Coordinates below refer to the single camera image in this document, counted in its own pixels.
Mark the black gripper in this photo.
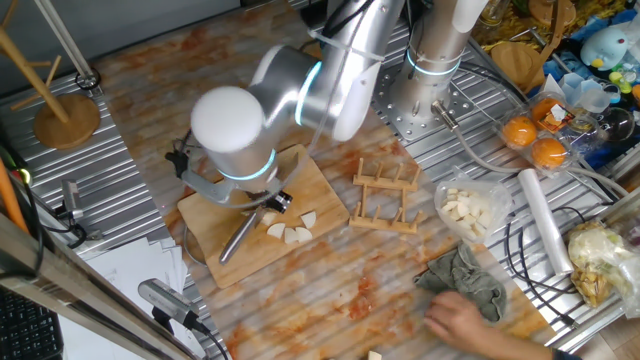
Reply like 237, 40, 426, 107
247, 188, 294, 216

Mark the steel cleaver knife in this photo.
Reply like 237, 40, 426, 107
218, 192, 281, 266

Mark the plastic bag of radish chunks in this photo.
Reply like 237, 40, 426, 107
433, 177, 514, 245

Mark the person bare hand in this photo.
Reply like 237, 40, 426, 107
422, 291, 490, 352

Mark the wooden cutting board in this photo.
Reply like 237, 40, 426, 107
177, 143, 351, 290

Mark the wooden dish rack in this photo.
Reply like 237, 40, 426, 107
347, 157, 425, 235

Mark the white paper stack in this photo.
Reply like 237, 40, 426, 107
59, 237, 211, 360

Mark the marble pattern table mat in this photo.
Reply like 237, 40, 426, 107
92, 0, 557, 360

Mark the grey green cloth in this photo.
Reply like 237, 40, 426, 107
413, 243, 508, 324

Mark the wooden mug tree stand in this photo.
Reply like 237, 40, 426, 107
0, 0, 101, 150

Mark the orange fruit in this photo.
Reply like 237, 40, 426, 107
530, 137, 568, 169
530, 97, 564, 126
502, 115, 538, 149

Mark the white plastic wrap roll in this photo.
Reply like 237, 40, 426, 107
517, 168, 575, 276

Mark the black keyboard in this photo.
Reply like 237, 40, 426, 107
0, 287, 64, 360

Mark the wooden holder stand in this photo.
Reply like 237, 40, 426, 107
489, 0, 576, 94

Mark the clear plastic fruit container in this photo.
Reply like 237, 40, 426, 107
497, 92, 601, 179

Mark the plastic bag of vegetable scraps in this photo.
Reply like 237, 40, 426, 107
567, 219, 640, 319

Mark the clear measuring cup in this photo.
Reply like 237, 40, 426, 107
559, 73, 621, 114

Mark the glass bowl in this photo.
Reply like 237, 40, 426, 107
597, 106, 636, 143

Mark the blue plush toy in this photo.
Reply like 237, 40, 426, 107
579, 25, 630, 71

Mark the silver camera mount bracket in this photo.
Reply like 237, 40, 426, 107
179, 168, 236, 205

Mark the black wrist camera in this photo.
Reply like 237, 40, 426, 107
164, 149, 190, 179

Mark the silver bar shaped camera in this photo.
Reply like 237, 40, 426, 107
137, 278, 201, 331

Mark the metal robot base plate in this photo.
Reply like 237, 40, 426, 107
372, 64, 476, 143

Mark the small clamp mounted camera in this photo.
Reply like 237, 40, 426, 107
54, 179, 104, 250

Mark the grey hose with metal connector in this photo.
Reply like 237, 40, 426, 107
432, 99, 629, 197

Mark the metal frame bar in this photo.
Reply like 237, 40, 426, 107
0, 212, 201, 360

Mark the thin black power cable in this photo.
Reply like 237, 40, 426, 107
504, 204, 582, 329

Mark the camera stand pole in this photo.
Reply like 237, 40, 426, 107
33, 0, 104, 94

